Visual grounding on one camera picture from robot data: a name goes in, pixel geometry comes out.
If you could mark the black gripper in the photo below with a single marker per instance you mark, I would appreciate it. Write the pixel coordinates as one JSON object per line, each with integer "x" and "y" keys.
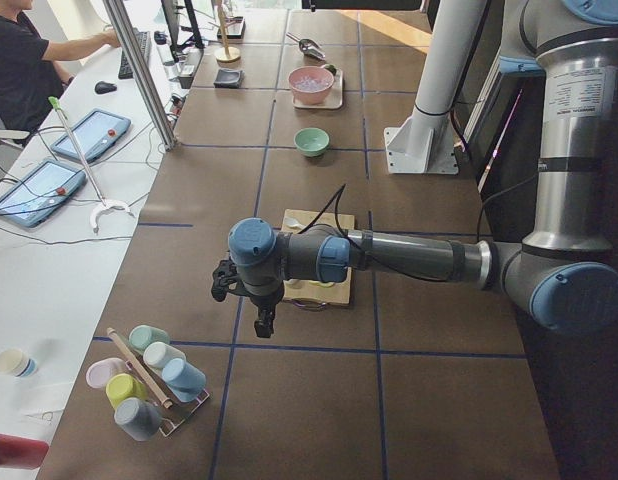
{"x": 264, "y": 300}

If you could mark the white plastic spoon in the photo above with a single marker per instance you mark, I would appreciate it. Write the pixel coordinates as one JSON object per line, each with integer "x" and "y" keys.
{"x": 293, "y": 224}

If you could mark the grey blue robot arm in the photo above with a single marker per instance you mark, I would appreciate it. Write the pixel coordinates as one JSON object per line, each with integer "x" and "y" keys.
{"x": 555, "y": 273}

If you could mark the mint green bowl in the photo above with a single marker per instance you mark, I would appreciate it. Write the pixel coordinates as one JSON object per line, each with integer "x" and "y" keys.
{"x": 311, "y": 141}

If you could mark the pink bowl of ice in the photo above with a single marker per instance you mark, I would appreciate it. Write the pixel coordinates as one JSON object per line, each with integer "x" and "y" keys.
{"x": 310, "y": 85}

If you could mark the wooden cutting board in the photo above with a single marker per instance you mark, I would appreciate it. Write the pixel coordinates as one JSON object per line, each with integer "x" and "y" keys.
{"x": 312, "y": 295}

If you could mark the blue cup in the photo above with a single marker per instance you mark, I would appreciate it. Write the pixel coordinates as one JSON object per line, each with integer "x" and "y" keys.
{"x": 185, "y": 380}

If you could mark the white cup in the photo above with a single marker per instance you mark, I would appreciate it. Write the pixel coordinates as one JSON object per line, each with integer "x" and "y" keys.
{"x": 158, "y": 354}

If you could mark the green cup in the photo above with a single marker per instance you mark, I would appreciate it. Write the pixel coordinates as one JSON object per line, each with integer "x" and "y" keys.
{"x": 142, "y": 336}

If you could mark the grey cup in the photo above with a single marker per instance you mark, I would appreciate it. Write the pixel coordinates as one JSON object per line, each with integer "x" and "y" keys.
{"x": 138, "y": 418}

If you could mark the yellow cup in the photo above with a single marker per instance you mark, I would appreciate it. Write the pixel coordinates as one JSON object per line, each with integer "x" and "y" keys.
{"x": 123, "y": 386}

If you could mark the pink cup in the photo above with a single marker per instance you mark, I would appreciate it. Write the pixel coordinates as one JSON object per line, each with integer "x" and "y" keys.
{"x": 99, "y": 373}

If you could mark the white reacher grabber tool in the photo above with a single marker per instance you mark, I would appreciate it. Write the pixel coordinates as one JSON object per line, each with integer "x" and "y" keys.
{"x": 104, "y": 204}

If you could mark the cream serving tray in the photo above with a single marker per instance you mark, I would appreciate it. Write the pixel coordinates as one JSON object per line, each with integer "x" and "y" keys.
{"x": 333, "y": 101}

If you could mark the dark square dish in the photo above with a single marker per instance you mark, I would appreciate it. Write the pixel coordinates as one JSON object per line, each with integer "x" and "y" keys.
{"x": 228, "y": 78}

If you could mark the far teach pendant tablet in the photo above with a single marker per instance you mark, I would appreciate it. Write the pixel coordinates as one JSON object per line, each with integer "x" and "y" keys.
{"x": 98, "y": 131}

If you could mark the teach pendant tablet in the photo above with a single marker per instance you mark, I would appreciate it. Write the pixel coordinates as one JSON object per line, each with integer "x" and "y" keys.
{"x": 32, "y": 200}
{"x": 98, "y": 131}

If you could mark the wooden paper towel holder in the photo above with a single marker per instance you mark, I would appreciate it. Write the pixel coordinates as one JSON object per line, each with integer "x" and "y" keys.
{"x": 227, "y": 53}

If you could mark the paper cup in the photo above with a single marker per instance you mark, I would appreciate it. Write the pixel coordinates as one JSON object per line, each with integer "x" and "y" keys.
{"x": 16, "y": 363}

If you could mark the near teach pendant tablet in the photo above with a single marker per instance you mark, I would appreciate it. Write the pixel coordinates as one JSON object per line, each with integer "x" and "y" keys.
{"x": 32, "y": 200}

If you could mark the black computer mouse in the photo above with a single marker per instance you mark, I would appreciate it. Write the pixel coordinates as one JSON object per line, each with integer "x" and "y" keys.
{"x": 103, "y": 87}

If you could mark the red bottle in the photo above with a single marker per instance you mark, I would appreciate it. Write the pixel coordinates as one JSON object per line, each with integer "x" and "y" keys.
{"x": 21, "y": 453}

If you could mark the black monitor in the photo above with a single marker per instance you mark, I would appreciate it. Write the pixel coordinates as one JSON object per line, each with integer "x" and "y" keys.
{"x": 182, "y": 25}

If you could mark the person in black shirt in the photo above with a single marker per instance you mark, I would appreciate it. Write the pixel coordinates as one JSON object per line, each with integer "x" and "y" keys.
{"x": 31, "y": 67}

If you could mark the wire cup rack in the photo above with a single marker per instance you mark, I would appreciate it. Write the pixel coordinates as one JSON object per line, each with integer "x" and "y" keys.
{"x": 174, "y": 412}

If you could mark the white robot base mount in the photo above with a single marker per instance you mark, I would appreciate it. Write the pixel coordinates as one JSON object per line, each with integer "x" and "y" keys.
{"x": 424, "y": 143}

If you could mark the aluminium frame post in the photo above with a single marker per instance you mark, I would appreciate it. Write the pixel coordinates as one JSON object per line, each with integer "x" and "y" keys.
{"x": 121, "y": 23}

